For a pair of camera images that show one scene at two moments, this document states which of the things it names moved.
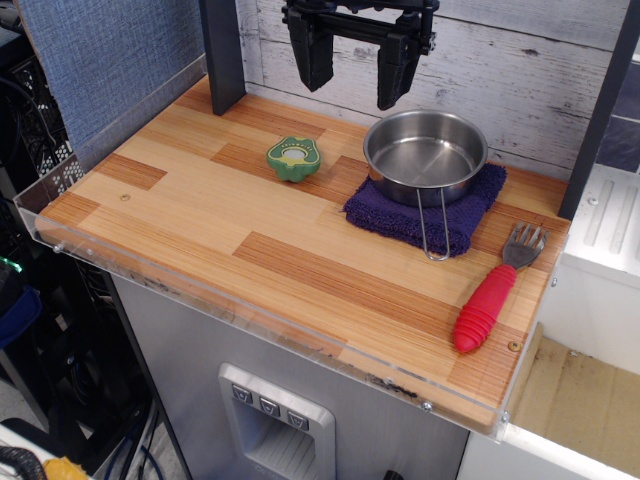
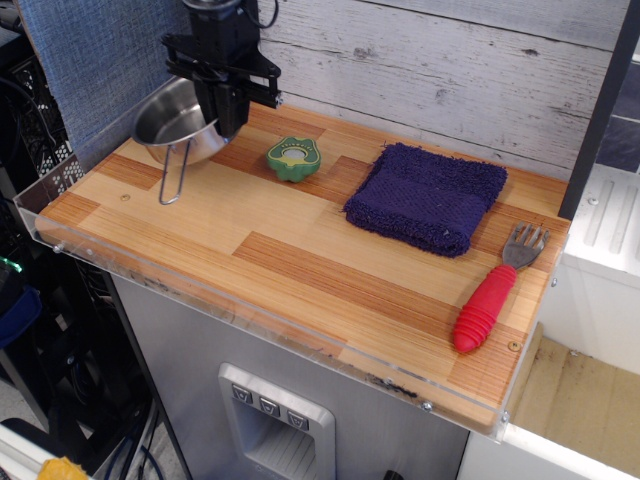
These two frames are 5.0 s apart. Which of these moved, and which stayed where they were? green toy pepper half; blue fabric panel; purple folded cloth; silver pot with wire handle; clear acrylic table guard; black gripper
Moved: black gripper; silver pot with wire handle
Stayed: clear acrylic table guard; green toy pepper half; purple folded cloth; blue fabric panel
